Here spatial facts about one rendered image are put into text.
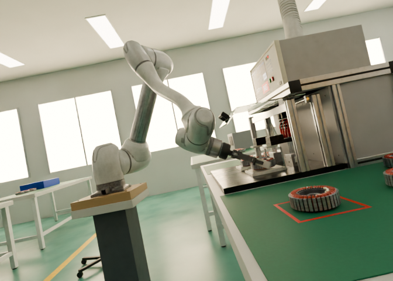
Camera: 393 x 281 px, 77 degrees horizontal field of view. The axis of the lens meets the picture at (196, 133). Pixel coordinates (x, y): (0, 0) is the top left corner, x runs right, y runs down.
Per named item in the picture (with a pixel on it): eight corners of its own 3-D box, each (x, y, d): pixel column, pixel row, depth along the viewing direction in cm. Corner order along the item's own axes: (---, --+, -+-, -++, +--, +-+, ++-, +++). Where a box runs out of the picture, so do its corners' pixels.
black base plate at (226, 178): (224, 194, 93) (223, 188, 93) (210, 174, 157) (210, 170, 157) (345, 169, 95) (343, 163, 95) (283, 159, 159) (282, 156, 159)
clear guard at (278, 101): (226, 124, 96) (223, 108, 96) (219, 128, 120) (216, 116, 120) (308, 107, 97) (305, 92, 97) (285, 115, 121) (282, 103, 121)
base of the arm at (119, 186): (86, 199, 127) (84, 188, 127) (102, 192, 149) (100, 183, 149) (121, 191, 128) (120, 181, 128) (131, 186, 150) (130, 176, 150)
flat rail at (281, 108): (289, 109, 96) (287, 101, 97) (251, 123, 158) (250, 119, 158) (292, 108, 96) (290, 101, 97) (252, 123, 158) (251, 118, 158)
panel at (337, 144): (345, 163, 94) (327, 86, 95) (281, 156, 160) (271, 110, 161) (348, 162, 94) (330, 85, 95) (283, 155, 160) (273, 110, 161)
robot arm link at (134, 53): (144, 56, 120) (161, 61, 131) (126, 31, 125) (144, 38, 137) (129, 75, 126) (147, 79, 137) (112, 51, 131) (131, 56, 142)
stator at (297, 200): (290, 215, 57) (286, 198, 57) (291, 201, 67) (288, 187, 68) (345, 211, 53) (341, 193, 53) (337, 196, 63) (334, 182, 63)
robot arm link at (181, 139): (203, 159, 116) (208, 149, 104) (171, 149, 116) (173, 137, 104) (209, 139, 121) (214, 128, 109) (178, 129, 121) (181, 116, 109)
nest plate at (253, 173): (252, 176, 106) (252, 173, 106) (245, 172, 121) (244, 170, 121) (286, 169, 107) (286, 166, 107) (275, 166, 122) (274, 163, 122)
